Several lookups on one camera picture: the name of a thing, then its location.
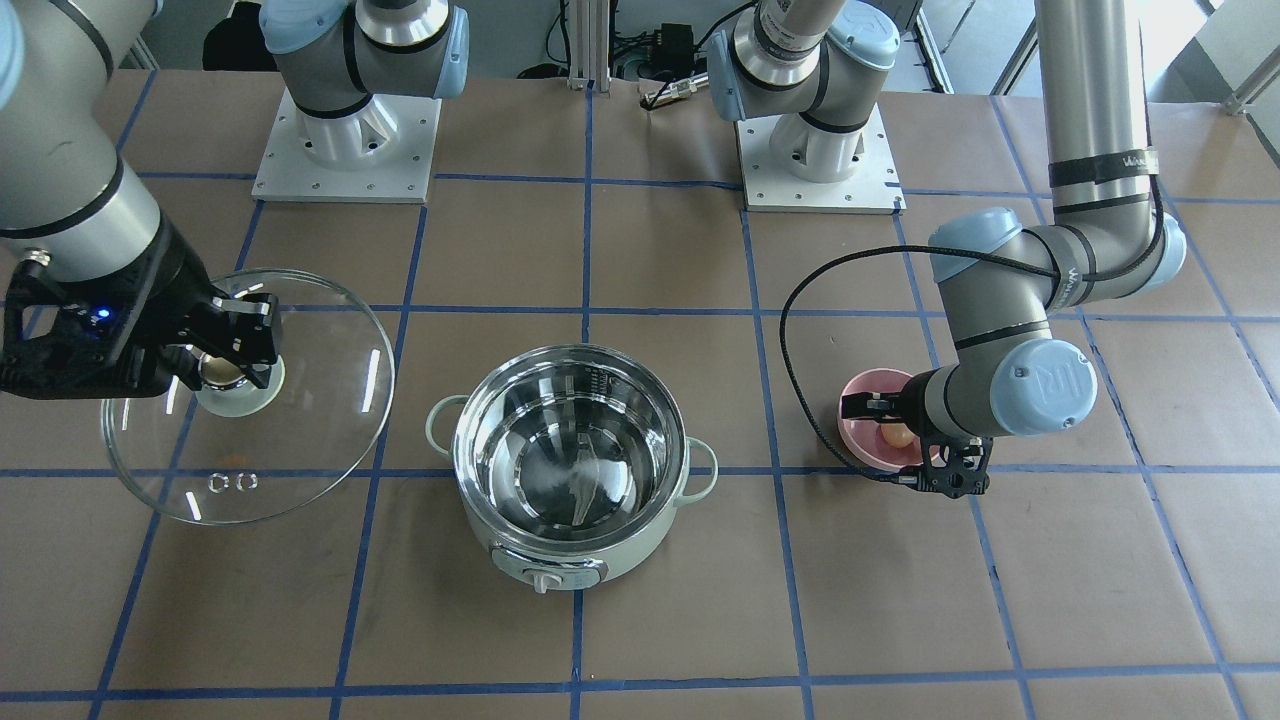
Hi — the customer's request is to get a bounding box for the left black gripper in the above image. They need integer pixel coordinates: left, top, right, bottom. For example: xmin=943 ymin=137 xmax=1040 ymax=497
xmin=840 ymin=382 xmax=931 ymax=433

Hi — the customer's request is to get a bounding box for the glass pot lid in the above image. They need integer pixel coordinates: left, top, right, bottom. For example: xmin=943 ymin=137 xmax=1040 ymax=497
xmin=100 ymin=268 xmax=396 ymax=527

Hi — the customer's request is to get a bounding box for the brown egg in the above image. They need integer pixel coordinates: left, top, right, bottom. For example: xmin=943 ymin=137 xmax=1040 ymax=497
xmin=879 ymin=423 xmax=916 ymax=448

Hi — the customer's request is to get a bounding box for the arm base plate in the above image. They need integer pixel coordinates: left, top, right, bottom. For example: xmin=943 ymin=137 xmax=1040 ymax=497
xmin=251 ymin=94 xmax=443 ymax=205
xmin=735 ymin=106 xmax=906 ymax=215

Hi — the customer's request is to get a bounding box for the aluminium frame post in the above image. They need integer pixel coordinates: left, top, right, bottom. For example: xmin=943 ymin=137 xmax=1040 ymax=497
xmin=564 ymin=0 xmax=613 ymax=94

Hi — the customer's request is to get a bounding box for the pink bowl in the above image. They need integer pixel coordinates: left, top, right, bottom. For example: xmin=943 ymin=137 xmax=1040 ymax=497
xmin=837 ymin=368 xmax=923 ymax=482

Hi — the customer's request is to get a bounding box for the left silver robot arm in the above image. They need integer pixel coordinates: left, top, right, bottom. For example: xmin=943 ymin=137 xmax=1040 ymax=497
xmin=709 ymin=1 xmax=1187 ymax=439

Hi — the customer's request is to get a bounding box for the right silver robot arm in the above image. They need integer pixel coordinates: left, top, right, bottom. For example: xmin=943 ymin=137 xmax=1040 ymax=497
xmin=1 ymin=1 xmax=470 ymax=416

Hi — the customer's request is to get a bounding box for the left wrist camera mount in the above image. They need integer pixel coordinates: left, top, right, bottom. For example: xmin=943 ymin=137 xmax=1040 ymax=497
xmin=895 ymin=436 xmax=995 ymax=498

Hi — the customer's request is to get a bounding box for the brown paper table mat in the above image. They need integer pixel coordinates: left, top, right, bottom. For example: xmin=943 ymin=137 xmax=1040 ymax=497
xmin=3 ymin=70 xmax=1277 ymax=719

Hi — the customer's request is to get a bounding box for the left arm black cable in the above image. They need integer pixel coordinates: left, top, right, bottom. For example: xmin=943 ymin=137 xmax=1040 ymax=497
xmin=780 ymin=170 xmax=1167 ymax=487

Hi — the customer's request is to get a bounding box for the pale green cooking pot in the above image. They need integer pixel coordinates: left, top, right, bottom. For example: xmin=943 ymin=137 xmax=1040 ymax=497
xmin=424 ymin=343 xmax=721 ymax=594

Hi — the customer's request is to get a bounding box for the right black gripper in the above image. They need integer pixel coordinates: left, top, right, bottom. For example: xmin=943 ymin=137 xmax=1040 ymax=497
xmin=1 ymin=222 xmax=279 ymax=400

